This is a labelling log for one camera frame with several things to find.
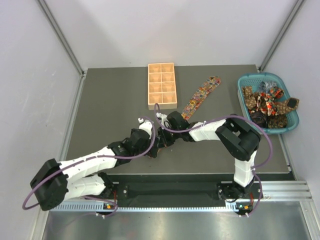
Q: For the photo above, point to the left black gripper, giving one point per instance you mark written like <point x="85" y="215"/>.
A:
<point x="152" y="152"/>

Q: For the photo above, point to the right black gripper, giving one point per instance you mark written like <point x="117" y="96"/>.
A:
<point x="166" y="142"/>

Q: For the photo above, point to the colourful banana print tie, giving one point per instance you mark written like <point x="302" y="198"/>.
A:
<point x="199" y="96"/>

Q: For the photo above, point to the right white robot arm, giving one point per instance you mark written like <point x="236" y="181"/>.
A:
<point x="237" y="136"/>

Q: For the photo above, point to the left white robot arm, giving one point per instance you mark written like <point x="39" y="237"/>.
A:
<point x="56" y="182"/>

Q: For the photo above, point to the wooden eight-compartment box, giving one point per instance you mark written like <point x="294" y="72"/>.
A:
<point x="161" y="86"/>

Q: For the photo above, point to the dark rolled tie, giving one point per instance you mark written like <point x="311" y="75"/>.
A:
<point x="259" y="119"/>

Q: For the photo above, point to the teal plastic basket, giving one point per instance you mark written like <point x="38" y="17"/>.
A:
<point x="253" y="80"/>

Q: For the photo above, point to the red floral tie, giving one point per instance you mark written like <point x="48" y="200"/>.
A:
<point x="266" y="101"/>

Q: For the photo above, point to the blue grey tie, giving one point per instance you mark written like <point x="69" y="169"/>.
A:
<point x="265" y="86"/>

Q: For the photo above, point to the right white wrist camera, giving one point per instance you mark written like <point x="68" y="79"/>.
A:
<point x="163" y="120"/>

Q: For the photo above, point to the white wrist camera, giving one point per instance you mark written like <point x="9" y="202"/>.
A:
<point x="146" y="125"/>
<point x="163" y="120"/>

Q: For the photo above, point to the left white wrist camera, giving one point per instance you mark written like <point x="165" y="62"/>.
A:
<point x="146" y="125"/>

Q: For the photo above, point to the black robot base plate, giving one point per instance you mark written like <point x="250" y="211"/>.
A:
<point x="176" y="190"/>

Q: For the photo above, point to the grey slotted cable duct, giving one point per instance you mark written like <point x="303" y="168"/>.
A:
<point x="100" y="206"/>

